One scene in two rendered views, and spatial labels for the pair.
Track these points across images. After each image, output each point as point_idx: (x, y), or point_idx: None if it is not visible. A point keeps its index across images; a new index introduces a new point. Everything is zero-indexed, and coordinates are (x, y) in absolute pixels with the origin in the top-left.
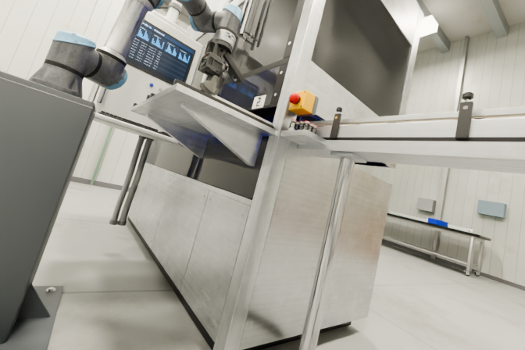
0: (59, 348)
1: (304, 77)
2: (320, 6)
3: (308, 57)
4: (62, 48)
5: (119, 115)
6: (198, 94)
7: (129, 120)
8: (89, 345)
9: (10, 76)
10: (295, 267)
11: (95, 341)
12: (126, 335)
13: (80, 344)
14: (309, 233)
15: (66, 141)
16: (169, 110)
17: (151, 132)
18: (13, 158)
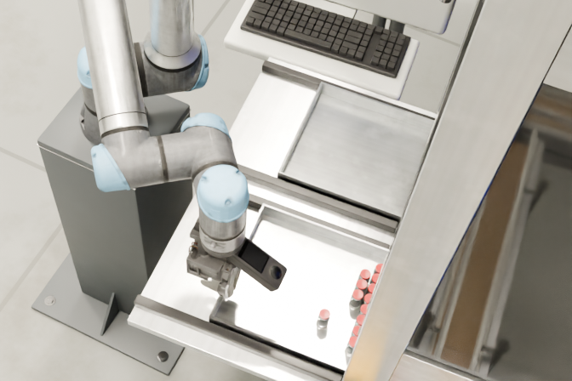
0: (191, 358)
1: (383, 372)
2: (424, 271)
3: (389, 348)
4: (86, 93)
5: None
6: (161, 334)
7: (298, 38)
8: (216, 372)
9: (50, 149)
10: None
11: (224, 369)
12: (257, 380)
13: (209, 363)
14: None
15: (125, 213)
16: None
17: (334, 78)
18: (92, 215)
